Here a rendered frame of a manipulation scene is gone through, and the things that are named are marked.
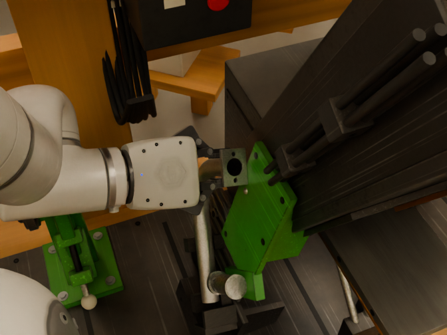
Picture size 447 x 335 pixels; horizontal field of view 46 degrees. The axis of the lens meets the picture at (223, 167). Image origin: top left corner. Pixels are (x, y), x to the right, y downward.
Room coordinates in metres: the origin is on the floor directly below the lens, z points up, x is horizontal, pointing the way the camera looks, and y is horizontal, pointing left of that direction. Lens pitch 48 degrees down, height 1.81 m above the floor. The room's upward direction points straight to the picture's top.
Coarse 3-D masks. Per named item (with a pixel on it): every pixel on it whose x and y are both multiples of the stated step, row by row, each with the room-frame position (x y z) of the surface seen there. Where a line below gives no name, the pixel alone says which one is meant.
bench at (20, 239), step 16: (128, 208) 0.71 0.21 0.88; (0, 224) 0.66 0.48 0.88; (16, 224) 0.66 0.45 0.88; (96, 224) 0.66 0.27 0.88; (112, 224) 0.66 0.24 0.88; (0, 240) 0.62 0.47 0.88; (16, 240) 0.62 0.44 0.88; (32, 240) 0.62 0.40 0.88; (48, 240) 0.62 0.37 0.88; (0, 256) 0.58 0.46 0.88
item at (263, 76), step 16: (288, 48) 0.80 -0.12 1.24; (304, 48) 0.80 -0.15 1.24; (240, 64) 0.75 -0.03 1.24; (256, 64) 0.75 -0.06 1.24; (272, 64) 0.75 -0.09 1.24; (288, 64) 0.75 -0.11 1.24; (240, 80) 0.70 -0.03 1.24; (256, 80) 0.70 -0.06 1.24; (272, 80) 0.70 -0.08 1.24; (288, 80) 0.70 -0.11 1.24; (240, 96) 0.69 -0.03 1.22; (256, 96) 0.66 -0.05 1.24; (272, 96) 0.66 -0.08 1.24; (240, 112) 0.68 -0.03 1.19; (256, 112) 0.63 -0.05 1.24; (240, 128) 0.68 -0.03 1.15; (240, 144) 0.68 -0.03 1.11
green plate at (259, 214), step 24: (264, 144) 0.52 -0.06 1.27; (264, 168) 0.49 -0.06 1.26; (240, 192) 0.51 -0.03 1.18; (264, 192) 0.47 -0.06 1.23; (288, 192) 0.43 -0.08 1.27; (240, 216) 0.48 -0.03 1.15; (264, 216) 0.44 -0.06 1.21; (288, 216) 0.42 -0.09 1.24; (240, 240) 0.46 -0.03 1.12; (264, 240) 0.42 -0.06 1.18; (288, 240) 0.44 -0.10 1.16; (240, 264) 0.44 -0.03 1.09; (264, 264) 0.41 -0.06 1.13
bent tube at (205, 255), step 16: (208, 160) 0.56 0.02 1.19; (224, 160) 0.52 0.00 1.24; (240, 160) 0.52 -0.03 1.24; (208, 176) 0.55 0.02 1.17; (224, 176) 0.50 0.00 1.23; (240, 176) 0.51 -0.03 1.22; (208, 208) 0.55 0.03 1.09; (208, 224) 0.52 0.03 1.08; (208, 240) 0.50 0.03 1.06; (208, 256) 0.48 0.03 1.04; (208, 272) 0.46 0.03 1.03
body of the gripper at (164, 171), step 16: (128, 144) 0.50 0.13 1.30; (144, 144) 0.50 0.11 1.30; (160, 144) 0.50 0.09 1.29; (176, 144) 0.51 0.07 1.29; (192, 144) 0.51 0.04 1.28; (128, 160) 0.47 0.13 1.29; (144, 160) 0.48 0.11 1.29; (160, 160) 0.48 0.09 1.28; (176, 160) 0.49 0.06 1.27; (192, 160) 0.50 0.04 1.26; (128, 176) 0.45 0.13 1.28; (144, 176) 0.46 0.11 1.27; (160, 176) 0.47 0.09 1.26; (176, 176) 0.47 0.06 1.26; (192, 176) 0.48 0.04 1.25; (128, 192) 0.44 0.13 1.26; (144, 192) 0.45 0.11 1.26; (160, 192) 0.45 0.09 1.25; (176, 192) 0.46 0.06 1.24; (192, 192) 0.46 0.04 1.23; (144, 208) 0.43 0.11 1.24; (160, 208) 0.44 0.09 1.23; (176, 208) 0.45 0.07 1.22
